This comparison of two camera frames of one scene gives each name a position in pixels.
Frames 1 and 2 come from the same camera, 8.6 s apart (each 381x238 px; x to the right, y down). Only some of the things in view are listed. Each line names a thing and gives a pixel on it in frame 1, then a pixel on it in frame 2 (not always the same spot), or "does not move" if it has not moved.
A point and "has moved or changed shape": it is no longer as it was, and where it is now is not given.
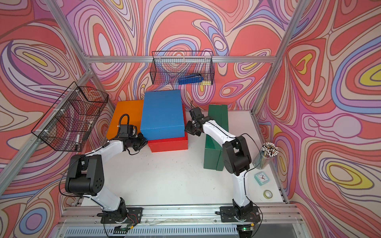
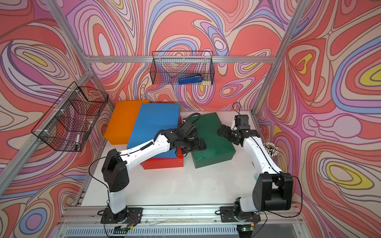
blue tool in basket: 193,79 does not move
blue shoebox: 163,115 has moved or changed shape
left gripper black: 143,142 → 197,147
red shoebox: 177,144 has moved or changed shape
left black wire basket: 68,124 does not move
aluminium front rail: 77,214 does not move
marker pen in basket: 77,141 does not move
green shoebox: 213,150 has moved or changed shape
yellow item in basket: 205,83 does not move
